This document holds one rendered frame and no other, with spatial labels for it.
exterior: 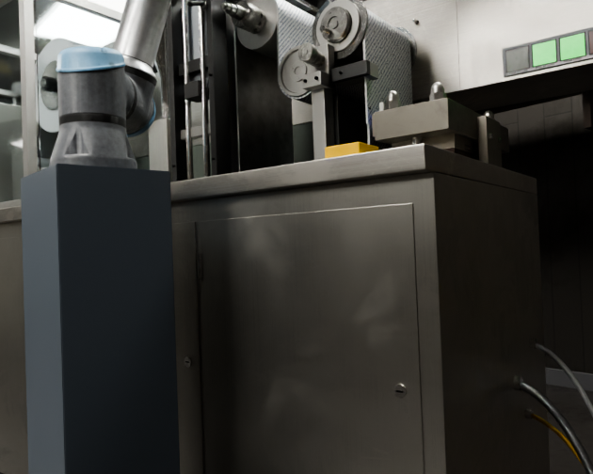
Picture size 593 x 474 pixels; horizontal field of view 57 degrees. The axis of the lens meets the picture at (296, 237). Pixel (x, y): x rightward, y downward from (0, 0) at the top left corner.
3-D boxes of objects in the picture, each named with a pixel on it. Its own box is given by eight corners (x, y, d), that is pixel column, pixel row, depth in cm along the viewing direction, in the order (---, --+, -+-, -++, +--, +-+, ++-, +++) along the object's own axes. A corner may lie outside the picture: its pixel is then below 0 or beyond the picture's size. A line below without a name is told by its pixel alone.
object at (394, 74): (366, 123, 121) (362, 39, 121) (412, 137, 139) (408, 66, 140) (368, 122, 120) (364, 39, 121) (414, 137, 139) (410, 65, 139)
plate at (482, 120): (478, 167, 118) (476, 117, 118) (493, 171, 126) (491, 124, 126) (490, 165, 117) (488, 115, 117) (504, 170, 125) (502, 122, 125)
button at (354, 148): (324, 161, 95) (324, 147, 95) (345, 165, 100) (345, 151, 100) (360, 155, 90) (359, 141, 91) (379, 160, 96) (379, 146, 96)
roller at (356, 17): (316, 56, 127) (314, 7, 127) (372, 81, 148) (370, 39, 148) (360, 44, 120) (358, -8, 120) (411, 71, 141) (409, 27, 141)
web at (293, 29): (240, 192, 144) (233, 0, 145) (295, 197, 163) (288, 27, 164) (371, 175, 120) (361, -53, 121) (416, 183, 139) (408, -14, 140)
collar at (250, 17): (231, 29, 137) (230, 4, 137) (247, 37, 142) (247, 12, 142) (250, 23, 133) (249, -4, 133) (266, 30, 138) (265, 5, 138)
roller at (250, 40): (237, 55, 144) (235, 2, 144) (295, 76, 164) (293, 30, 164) (279, 40, 136) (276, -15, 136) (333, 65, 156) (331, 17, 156)
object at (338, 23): (354, 15, 119) (335, 46, 122) (359, 18, 121) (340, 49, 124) (331, 0, 123) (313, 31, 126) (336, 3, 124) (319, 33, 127)
